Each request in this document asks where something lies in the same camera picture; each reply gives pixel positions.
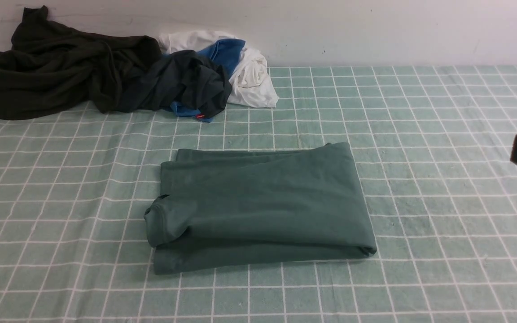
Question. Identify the green long-sleeved shirt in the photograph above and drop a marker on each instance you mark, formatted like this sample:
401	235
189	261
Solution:
234	208

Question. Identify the white crumpled garment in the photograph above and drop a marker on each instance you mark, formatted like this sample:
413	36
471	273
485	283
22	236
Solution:
251	84

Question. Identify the blue crumpled garment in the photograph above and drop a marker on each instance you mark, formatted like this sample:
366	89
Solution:
225	56

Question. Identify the dark teal crumpled garment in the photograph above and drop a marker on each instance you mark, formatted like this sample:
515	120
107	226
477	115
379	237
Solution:
185	78

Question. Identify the green checkered tablecloth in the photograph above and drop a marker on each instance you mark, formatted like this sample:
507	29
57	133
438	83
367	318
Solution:
431	146

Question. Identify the dark olive crumpled garment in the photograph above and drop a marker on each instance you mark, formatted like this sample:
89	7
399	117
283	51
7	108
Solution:
53	67

